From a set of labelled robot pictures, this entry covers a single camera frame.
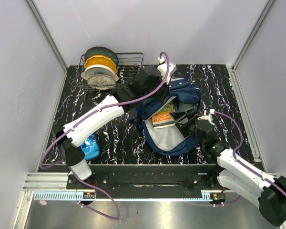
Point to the dark green plate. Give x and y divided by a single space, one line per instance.
99 50

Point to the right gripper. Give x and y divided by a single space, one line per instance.
182 128

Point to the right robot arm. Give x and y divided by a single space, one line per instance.
265 191

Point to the white plate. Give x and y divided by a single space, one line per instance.
98 69

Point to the yellow plate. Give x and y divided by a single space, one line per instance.
101 60

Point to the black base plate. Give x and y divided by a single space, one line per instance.
143 181

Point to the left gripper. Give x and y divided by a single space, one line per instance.
160 79

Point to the navy blue student backpack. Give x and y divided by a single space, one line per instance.
169 141

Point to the blue dinosaur pencil case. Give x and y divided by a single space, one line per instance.
91 148

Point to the grey speckled plate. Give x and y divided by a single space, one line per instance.
101 82

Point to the wire dish rack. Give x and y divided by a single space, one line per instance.
130 63

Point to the orange treehouse book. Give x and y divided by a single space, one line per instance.
163 119

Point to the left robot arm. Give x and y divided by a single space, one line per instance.
70 137

